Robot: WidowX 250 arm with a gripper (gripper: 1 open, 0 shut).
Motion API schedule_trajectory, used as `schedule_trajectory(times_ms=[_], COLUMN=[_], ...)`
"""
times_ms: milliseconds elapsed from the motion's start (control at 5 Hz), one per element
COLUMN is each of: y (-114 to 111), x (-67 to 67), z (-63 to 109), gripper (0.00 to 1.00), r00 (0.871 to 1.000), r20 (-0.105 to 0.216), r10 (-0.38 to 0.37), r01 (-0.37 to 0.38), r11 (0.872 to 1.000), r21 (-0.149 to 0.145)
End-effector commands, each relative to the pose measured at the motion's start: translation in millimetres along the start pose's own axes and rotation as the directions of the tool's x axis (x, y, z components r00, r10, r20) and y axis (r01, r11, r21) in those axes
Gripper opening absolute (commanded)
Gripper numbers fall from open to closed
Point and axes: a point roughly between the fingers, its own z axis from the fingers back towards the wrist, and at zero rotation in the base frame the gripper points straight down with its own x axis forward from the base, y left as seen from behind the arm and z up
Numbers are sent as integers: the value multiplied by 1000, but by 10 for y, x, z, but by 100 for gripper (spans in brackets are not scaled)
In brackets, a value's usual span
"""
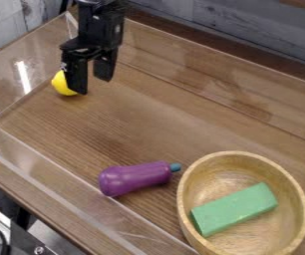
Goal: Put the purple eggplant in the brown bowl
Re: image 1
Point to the purple toy eggplant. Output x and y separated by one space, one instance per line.
118 180

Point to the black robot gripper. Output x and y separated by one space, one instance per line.
101 19

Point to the clear acrylic corner bracket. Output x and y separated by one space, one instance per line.
71 24

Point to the brown wooden bowl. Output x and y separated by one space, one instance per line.
275 232

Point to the green rectangular block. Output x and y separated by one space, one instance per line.
232 209

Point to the yellow toy lemon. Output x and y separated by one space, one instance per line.
59 85

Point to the clear acrylic tray walls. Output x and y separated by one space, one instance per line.
189 95

